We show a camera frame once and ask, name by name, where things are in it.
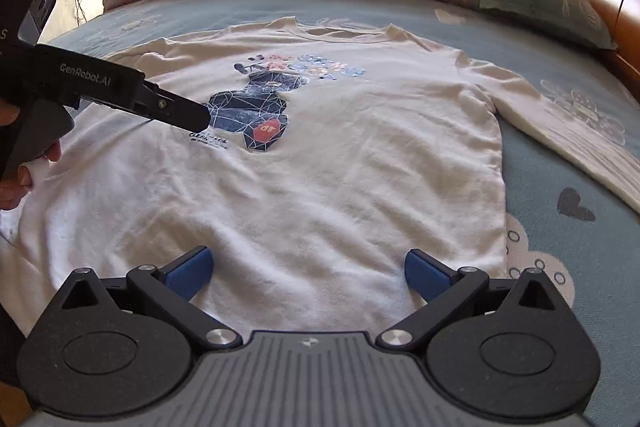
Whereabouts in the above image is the green printed pillow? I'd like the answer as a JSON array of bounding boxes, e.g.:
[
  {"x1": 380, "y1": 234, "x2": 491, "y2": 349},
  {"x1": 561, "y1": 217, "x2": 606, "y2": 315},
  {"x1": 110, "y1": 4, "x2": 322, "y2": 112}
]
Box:
[{"x1": 477, "y1": 0, "x2": 618, "y2": 52}]

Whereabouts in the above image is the blue printed bed sheet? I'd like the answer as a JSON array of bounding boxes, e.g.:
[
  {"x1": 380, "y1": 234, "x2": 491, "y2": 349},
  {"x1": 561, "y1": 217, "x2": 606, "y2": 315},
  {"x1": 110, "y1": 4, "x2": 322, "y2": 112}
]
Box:
[{"x1": 0, "y1": 0, "x2": 640, "y2": 423}]

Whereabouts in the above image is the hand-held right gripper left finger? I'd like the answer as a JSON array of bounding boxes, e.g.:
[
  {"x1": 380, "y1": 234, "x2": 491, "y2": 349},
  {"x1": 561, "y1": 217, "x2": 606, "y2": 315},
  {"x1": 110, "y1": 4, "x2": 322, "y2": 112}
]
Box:
[{"x1": 60, "y1": 245, "x2": 244, "y2": 353}]

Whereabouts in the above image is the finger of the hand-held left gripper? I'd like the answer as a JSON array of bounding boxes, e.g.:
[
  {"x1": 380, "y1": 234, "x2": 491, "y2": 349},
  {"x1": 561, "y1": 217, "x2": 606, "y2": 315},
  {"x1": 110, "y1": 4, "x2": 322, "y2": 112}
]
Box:
[{"x1": 134, "y1": 79, "x2": 211, "y2": 132}]

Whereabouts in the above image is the white printed sweatshirt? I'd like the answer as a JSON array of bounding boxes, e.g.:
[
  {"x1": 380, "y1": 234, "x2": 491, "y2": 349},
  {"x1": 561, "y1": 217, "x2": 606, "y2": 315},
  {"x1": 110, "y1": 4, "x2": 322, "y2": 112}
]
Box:
[{"x1": 0, "y1": 16, "x2": 640, "y2": 338}]

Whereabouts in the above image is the person's left hand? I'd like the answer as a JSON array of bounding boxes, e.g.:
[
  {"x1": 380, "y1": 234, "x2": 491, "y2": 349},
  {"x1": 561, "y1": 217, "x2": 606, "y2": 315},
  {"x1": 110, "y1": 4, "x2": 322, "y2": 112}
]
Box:
[{"x1": 0, "y1": 103, "x2": 63, "y2": 212}]

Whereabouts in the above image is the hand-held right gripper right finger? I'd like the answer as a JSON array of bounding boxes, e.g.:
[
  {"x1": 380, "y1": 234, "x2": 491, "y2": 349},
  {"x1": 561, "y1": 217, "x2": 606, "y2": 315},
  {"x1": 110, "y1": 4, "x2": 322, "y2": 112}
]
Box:
[{"x1": 375, "y1": 249, "x2": 558, "y2": 353}]

